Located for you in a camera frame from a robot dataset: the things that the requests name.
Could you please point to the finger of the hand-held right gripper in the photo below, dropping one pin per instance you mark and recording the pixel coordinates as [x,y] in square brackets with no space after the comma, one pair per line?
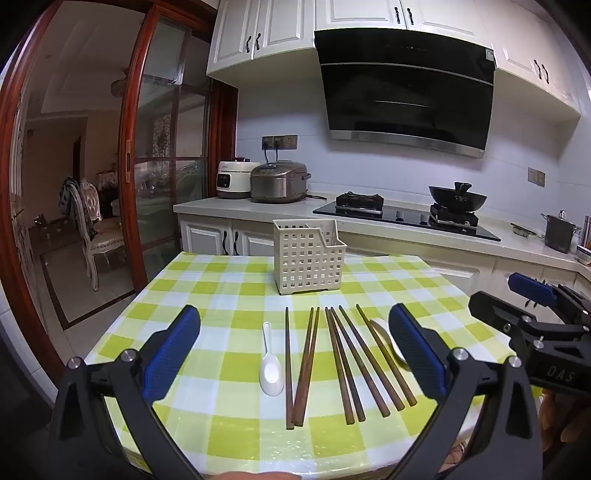
[531,287]
[494,308]

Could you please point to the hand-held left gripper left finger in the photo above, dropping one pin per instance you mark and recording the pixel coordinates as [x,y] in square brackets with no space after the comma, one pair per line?
[173,350]

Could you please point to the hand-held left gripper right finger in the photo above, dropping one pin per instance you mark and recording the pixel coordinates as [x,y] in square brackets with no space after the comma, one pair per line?
[415,350]

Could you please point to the white ceramic spoon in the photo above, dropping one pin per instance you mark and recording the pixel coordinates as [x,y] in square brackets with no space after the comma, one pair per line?
[383,330]

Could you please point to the small white spoon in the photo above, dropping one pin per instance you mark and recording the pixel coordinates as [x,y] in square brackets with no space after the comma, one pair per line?
[271,374]

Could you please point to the bunch of wooden chopsticks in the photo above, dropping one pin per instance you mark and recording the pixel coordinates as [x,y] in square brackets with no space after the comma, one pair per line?
[304,369]

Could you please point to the cream perforated utensil basket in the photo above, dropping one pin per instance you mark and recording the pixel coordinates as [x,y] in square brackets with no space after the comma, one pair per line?
[304,258]

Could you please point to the person's right hand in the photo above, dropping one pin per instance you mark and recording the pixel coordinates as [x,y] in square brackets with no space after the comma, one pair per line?
[568,429]

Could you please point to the person's left hand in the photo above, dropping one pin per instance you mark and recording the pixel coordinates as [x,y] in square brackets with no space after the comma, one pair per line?
[249,477]

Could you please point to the small metal strainer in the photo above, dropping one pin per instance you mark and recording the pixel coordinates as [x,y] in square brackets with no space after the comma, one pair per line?
[524,230]

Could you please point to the steel stock pot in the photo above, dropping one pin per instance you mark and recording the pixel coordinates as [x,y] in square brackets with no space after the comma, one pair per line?
[558,233]

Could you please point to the green checked tablecloth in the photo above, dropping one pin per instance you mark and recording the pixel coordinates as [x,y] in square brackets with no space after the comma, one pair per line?
[231,323]

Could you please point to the black burner grate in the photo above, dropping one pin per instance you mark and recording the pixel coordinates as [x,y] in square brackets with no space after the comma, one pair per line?
[455,219]
[359,203]

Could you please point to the black wok with lid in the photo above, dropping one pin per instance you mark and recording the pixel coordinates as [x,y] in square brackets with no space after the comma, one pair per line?
[457,198]

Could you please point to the white base cabinets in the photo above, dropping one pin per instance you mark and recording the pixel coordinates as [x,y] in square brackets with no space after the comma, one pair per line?
[203,237]

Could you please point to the black glass gas cooktop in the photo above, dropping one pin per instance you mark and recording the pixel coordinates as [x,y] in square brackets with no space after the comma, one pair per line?
[406,219]

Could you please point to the white carved dining chair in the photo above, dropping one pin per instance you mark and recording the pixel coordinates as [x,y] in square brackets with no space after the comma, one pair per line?
[92,198]
[104,242]

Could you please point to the white pressure cooker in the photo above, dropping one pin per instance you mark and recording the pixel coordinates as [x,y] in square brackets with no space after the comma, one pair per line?
[231,180]

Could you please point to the white tall cabinet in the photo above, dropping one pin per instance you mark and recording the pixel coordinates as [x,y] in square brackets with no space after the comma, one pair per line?
[25,240]

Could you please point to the striped cloth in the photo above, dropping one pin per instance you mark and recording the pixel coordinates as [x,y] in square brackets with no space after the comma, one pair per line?
[67,196]

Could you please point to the red framed sliding glass door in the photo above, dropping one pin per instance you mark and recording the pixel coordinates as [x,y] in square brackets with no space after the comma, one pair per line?
[127,161]

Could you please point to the grey rice cooker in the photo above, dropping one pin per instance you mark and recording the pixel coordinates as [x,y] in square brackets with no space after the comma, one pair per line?
[277,182]

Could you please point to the black range hood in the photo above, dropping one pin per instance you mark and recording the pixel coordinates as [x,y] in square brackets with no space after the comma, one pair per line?
[401,92]

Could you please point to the ceiling lamp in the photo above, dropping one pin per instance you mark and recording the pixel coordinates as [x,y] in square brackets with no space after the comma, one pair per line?
[122,85]

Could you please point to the wall switch plate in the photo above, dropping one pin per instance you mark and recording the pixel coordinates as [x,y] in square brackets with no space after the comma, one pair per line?
[536,177]

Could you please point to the red wooden door frame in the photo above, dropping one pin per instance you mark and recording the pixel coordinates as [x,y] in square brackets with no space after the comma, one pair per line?
[5,184]

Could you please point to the wall power sockets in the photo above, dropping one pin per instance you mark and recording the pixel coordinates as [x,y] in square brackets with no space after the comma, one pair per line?
[288,142]

